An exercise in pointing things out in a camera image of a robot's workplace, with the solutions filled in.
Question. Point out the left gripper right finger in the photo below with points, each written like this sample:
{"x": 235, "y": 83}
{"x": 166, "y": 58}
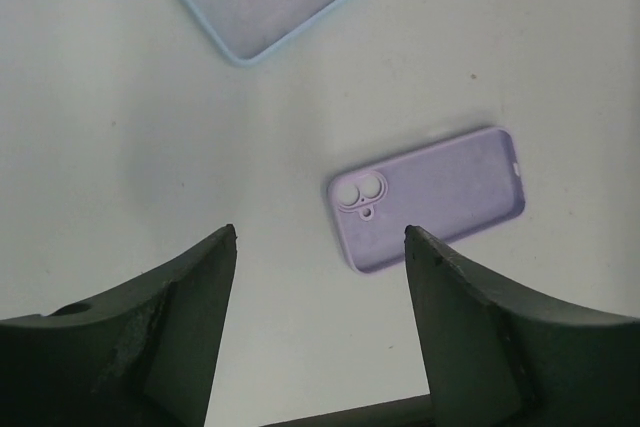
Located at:
{"x": 498, "y": 353}

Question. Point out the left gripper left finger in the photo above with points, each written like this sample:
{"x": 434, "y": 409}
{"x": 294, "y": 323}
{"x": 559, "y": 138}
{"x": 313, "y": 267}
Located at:
{"x": 143, "y": 353}

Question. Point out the lavender phone case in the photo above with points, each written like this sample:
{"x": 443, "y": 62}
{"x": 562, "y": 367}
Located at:
{"x": 453, "y": 189}

